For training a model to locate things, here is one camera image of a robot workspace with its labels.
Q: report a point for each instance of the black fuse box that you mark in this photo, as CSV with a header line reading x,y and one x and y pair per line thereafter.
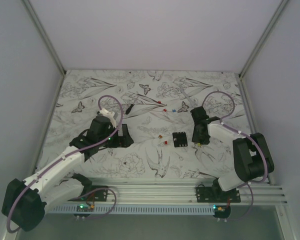
x,y
179,139

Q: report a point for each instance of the white slotted cable duct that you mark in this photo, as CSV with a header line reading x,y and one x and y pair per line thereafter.
x,y
140,209

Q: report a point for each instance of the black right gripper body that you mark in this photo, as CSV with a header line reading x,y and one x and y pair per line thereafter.
x,y
200,138

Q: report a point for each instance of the aluminium frame post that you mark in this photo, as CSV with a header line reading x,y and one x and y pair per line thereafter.
x,y
43,34
264,36

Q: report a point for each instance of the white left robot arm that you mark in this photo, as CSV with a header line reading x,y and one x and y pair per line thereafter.
x,y
27,201

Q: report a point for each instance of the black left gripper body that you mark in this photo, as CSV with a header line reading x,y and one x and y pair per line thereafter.
x,y
116,141

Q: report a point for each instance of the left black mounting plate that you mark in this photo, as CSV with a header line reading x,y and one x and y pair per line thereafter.
x,y
95,193

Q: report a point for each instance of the controller board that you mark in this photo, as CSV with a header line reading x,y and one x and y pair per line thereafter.
x,y
221,213
83,211

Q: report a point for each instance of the aluminium frame post right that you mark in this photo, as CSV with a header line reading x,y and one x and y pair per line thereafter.
x,y
264,36

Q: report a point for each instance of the aluminium frame post left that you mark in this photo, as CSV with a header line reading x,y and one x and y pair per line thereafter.
x,y
43,34

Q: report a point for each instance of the left controller board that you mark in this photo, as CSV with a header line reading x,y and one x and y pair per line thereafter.
x,y
83,211

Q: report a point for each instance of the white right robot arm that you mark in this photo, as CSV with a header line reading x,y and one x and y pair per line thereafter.
x,y
250,154

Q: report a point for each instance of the black mounting plate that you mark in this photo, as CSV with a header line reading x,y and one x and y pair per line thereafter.
x,y
95,193
214,194

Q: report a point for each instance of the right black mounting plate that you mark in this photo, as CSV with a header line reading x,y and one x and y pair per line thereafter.
x,y
214,194

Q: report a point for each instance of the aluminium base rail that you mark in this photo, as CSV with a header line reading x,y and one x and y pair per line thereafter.
x,y
171,193

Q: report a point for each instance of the right controller board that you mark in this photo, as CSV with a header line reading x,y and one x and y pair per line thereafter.
x,y
221,213

